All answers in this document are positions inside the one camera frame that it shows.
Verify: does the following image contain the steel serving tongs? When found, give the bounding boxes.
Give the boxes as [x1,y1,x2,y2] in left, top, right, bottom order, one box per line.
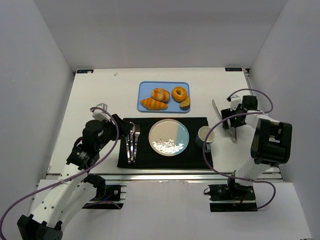
[211,99,238,144]

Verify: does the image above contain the brown bread slice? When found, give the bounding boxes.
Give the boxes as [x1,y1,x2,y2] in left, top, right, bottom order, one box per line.
[179,96,191,109]

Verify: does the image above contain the orange bagel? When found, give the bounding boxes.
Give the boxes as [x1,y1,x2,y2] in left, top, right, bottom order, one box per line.
[171,86,188,102]

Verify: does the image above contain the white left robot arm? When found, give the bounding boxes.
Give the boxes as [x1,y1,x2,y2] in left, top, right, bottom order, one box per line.
[17,114,133,240]

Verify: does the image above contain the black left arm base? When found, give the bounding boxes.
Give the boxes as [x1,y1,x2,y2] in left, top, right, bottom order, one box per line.
[82,185,127,210]

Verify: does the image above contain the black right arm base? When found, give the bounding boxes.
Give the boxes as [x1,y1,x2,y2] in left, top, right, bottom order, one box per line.
[203,184,258,213]

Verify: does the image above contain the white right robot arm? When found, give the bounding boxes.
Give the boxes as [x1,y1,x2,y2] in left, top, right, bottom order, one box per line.
[220,95,293,196]

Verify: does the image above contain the round golden bread roll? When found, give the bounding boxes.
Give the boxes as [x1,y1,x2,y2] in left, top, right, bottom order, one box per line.
[151,88,170,102]

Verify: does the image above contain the steel table knife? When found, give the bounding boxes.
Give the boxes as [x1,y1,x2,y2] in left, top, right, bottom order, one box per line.
[125,135,131,164]

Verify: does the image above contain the steel spoon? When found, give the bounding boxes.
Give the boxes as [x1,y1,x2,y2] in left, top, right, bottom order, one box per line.
[128,121,136,164]

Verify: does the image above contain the steel fork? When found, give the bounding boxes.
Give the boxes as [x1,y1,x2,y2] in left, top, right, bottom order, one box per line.
[133,124,141,163]

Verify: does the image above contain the teal ceramic mug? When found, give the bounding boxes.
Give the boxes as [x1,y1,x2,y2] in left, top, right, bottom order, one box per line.
[195,126,216,153]

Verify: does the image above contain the striped orange croissant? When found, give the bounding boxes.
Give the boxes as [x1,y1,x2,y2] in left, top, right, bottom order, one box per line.
[140,97,168,111]

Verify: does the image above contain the dark right corner label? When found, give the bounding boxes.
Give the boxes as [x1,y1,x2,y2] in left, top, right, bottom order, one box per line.
[224,67,243,72]

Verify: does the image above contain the dark corner label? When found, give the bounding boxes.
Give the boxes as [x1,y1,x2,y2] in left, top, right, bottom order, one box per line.
[224,67,243,72]
[76,69,94,74]

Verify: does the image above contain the blue plastic tray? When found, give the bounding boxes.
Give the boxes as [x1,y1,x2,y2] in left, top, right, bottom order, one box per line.
[137,81,191,113]

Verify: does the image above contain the black cloth placemat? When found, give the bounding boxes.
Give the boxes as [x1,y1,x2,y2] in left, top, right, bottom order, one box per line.
[116,116,214,169]

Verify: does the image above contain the cream and blue plate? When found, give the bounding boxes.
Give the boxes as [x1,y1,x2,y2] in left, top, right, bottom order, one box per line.
[148,119,190,157]

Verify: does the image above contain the dark left corner label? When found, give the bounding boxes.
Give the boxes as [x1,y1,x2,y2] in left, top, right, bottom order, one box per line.
[76,69,94,74]

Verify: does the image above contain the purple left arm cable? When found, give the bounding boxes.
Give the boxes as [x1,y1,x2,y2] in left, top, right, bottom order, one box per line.
[0,106,120,232]

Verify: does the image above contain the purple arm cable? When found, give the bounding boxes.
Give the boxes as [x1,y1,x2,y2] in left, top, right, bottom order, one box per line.
[202,88,277,210]
[0,106,120,232]

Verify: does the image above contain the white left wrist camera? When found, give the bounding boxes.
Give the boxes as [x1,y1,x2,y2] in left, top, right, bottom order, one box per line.
[91,103,109,122]

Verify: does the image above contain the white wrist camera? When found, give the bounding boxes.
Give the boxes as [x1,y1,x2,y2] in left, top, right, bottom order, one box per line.
[91,103,109,122]
[227,94,242,112]

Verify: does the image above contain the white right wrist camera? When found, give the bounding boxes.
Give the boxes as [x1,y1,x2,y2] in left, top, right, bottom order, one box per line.
[227,94,242,112]

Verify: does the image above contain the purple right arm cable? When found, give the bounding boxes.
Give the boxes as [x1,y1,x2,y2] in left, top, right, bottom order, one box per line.
[202,88,277,210]

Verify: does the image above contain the aluminium frame rail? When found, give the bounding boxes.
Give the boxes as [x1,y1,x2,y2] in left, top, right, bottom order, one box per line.
[37,172,285,187]

